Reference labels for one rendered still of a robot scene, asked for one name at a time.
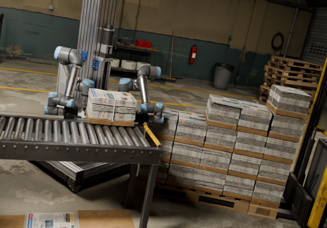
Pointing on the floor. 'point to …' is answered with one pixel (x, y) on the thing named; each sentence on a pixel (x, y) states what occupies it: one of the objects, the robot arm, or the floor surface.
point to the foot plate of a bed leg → (127, 206)
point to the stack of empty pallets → (287, 73)
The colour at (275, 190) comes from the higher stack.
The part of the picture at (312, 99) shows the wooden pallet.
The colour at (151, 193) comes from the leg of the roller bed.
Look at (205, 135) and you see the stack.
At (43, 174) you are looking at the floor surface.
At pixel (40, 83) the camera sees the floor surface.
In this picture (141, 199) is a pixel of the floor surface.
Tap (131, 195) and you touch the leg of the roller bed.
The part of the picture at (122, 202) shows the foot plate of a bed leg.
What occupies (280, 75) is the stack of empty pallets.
